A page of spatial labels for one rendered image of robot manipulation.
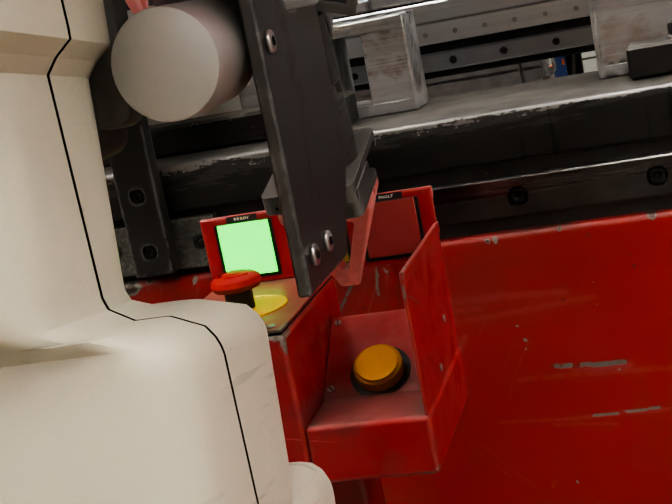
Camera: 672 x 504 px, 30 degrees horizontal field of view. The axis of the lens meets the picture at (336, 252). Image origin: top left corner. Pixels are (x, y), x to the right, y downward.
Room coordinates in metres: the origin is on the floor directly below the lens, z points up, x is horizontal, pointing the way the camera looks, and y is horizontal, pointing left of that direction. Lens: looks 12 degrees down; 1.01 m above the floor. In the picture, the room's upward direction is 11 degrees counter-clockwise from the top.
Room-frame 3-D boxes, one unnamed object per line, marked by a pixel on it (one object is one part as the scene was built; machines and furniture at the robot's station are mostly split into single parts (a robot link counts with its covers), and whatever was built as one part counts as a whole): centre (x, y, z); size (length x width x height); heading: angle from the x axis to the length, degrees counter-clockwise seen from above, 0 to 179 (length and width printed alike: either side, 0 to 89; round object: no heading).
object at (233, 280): (0.94, 0.08, 0.79); 0.04 x 0.04 x 0.04
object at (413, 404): (0.94, 0.03, 0.75); 0.20 x 0.16 x 0.18; 74
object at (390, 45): (1.31, 0.07, 0.92); 0.39 x 0.06 x 0.10; 73
